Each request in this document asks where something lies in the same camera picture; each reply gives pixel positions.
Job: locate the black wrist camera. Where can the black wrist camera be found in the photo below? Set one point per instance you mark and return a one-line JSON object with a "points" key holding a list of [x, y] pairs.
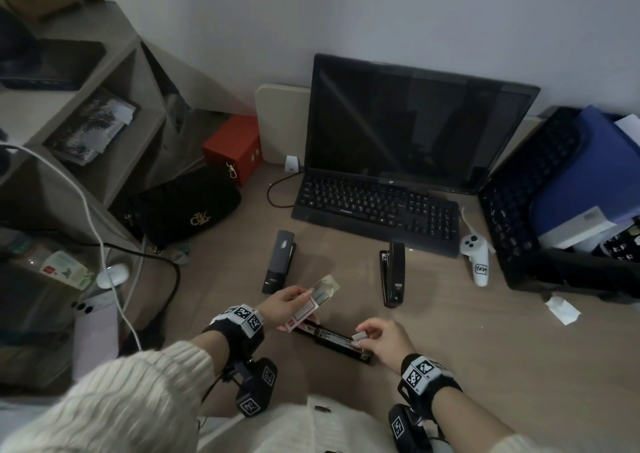
{"points": [[407, 430], [257, 387]]}

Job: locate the person's right forearm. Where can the person's right forearm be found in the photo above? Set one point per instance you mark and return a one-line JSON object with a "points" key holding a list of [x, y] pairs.
{"points": [[475, 422]]}

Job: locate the black marker wristband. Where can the black marker wristband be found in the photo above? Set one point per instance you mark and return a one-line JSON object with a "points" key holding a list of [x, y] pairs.
{"points": [[427, 380], [235, 325]]}

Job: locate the black handbag gold logo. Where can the black handbag gold logo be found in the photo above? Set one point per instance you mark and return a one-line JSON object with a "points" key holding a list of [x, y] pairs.
{"points": [[180, 210]]}

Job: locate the crumpled white paper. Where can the crumpled white paper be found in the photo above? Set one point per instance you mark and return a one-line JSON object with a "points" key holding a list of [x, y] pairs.
{"points": [[562, 310]]}

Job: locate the beige shelf unit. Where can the beige shelf unit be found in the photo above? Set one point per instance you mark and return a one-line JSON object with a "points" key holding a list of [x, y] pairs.
{"points": [[130, 118]]}

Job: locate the white handheld controller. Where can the white handheld controller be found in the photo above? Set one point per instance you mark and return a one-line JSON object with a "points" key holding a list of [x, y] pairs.
{"points": [[479, 263]]}

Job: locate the black white patterned sheet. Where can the black white patterned sheet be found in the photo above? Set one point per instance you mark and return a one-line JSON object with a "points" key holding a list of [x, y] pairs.
{"points": [[622, 245]]}

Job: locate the white plug adapter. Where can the white plug adapter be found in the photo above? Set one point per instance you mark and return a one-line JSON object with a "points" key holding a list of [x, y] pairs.
{"points": [[292, 163]]}

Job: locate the green white packet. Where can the green white packet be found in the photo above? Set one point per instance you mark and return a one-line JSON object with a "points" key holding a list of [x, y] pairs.
{"points": [[67, 270]]}

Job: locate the red white staples box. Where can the red white staples box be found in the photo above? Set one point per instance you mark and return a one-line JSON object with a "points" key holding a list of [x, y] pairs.
{"points": [[305, 313]]}

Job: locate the grey top stapler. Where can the grey top stapler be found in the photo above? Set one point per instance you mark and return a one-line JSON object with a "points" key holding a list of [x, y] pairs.
{"points": [[280, 258]]}

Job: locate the white cardboard box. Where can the white cardboard box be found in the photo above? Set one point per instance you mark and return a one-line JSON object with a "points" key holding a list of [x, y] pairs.
{"points": [[575, 228]]}

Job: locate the black keyboard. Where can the black keyboard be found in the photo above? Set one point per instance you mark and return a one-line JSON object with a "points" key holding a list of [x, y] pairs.
{"points": [[370, 208]]}

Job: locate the person's left hand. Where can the person's left hand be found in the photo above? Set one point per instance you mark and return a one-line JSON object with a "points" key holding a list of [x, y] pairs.
{"points": [[282, 305]]}

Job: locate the cream knitted sweater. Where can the cream knitted sweater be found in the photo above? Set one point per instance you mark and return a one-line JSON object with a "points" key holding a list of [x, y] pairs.
{"points": [[300, 427]]}

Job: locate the black perforated file basket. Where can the black perforated file basket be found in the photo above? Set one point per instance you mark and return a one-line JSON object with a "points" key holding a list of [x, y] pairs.
{"points": [[512, 203]]}

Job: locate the pale smartphone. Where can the pale smartphone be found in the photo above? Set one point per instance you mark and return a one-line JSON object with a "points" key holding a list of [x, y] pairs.
{"points": [[97, 338]]}

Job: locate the black computer monitor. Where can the black computer monitor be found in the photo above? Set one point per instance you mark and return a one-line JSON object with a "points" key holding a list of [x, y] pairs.
{"points": [[415, 123]]}

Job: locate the white paper sheets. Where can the white paper sheets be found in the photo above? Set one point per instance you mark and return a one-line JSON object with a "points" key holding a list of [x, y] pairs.
{"points": [[629, 130]]}

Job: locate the slim black stapler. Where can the slim black stapler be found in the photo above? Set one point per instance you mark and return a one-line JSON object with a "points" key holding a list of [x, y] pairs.
{"points": [[325, 337]]}

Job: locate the grey bag charm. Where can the grey bag charm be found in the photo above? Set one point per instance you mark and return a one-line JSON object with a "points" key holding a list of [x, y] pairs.
{"points": [[181, 254]]}

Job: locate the person's right hand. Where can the person's right hand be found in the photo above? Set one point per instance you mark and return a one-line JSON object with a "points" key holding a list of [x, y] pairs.
{"points": [[390, 345]]}

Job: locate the blue folder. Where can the blue folder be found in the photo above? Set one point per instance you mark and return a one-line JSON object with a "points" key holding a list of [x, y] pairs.
{"points": [[587, 173]]}

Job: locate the black white picture booklet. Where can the black white picture booklet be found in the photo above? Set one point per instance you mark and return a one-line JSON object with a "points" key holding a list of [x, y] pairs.
{"points": [[90, 125]]}

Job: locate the white computer mouse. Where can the white computer mouse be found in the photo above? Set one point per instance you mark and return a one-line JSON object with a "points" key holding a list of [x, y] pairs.
{"points": [[113, 276]]}

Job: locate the small black stapler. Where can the small black stapler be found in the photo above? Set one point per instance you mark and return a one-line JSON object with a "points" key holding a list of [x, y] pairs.
{"points": [[397, 268]]}

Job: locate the person's left forearm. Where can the person's left forearm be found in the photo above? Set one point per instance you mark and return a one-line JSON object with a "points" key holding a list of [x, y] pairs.
{"points": [[125, 402]]}

